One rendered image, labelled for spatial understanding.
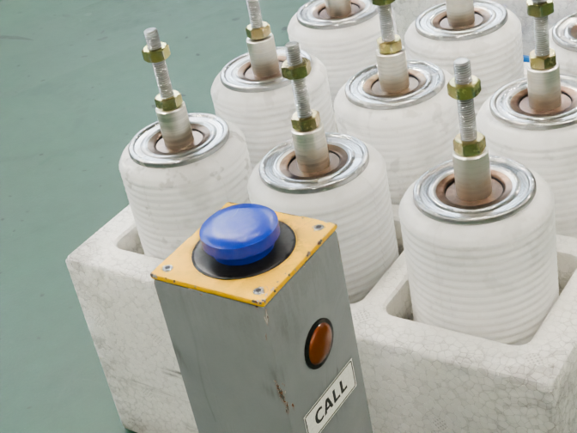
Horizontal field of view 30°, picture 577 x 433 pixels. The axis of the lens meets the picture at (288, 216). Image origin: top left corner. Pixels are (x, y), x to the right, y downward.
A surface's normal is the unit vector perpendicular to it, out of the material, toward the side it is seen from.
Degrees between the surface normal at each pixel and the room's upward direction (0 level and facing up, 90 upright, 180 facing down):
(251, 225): 0
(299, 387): 90
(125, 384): 90
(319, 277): 90
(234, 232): 0
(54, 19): 0
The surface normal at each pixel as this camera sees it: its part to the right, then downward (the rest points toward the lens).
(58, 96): -0.18, -0.83
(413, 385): -0.53, 0.53
